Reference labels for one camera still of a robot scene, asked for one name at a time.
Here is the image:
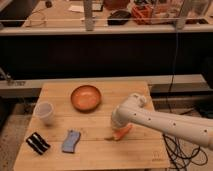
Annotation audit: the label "black object on shelf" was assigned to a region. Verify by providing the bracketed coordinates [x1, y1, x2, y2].
[107, 10, 131, 26]

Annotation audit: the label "black floor cables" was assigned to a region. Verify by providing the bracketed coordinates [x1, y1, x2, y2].
[162, 133, 210, 171]

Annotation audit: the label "wooden table board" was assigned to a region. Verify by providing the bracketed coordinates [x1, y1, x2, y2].
[14, 81, 170, 171]

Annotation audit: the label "orange wooden bowl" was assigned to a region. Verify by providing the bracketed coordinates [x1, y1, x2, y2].
[71, 85, 102, 112]

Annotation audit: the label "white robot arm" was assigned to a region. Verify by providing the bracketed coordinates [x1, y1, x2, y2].
[111, 93, 213, 150]

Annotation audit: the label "orange crate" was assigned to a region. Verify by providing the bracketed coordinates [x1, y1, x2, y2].
[131, 5, 152, 25]

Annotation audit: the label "clear plastic cup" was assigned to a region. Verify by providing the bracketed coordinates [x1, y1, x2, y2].
[34, 101, 53, 126]

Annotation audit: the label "grey metal post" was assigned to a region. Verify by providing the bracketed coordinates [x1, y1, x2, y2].
[83, 0, 94, 31]

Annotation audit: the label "black battery holder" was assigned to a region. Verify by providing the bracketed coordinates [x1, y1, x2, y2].
[26, 132, 50, 155]

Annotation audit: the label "orange toy carrot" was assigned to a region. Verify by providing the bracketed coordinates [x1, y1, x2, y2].
[106, 124, 132, 141]

